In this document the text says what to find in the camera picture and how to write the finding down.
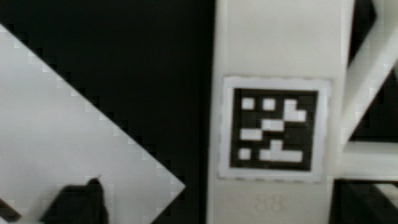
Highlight white chair back frame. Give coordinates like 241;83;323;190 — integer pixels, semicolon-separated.
206;0;398;224

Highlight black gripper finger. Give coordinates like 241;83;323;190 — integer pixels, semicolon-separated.
39;178;108;224

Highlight white marker sheet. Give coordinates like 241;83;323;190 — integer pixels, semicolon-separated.
0;25;184;224

